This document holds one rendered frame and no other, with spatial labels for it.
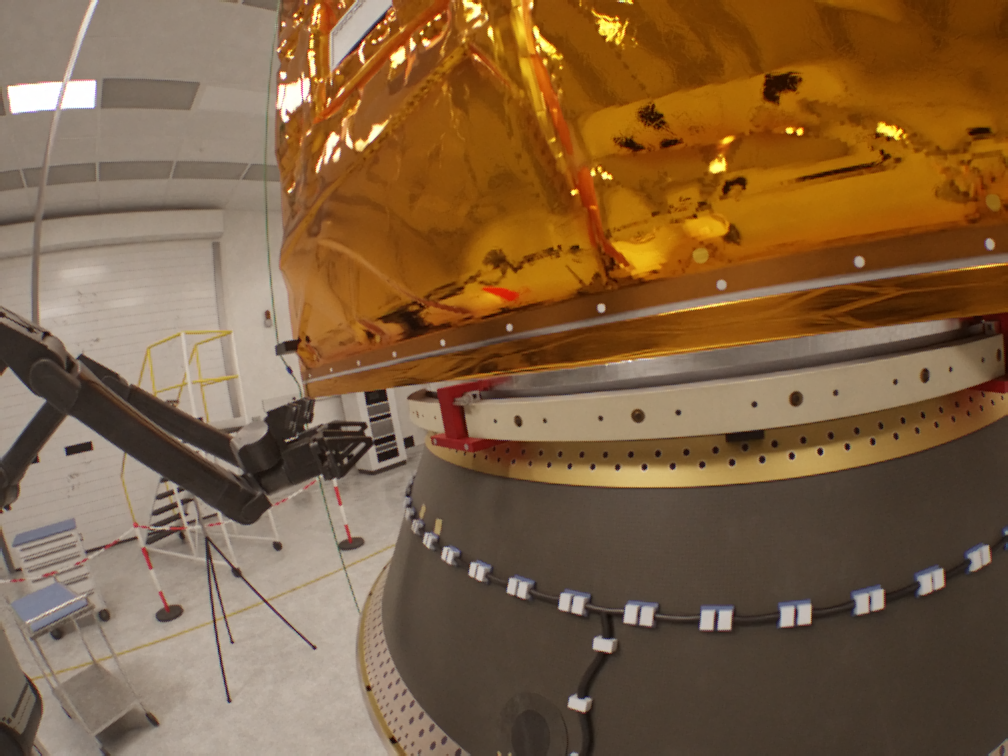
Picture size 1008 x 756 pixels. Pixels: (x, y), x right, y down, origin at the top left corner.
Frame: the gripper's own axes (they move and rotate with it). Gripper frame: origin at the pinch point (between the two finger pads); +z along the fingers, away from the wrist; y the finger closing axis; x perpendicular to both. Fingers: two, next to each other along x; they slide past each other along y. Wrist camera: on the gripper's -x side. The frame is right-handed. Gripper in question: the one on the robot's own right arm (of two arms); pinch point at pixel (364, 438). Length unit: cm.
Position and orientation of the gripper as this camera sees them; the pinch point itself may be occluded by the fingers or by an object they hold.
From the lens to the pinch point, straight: 76.8
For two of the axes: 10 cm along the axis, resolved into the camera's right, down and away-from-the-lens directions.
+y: -4.3, 0.2, 9.0
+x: 3.2, 9.4, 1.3
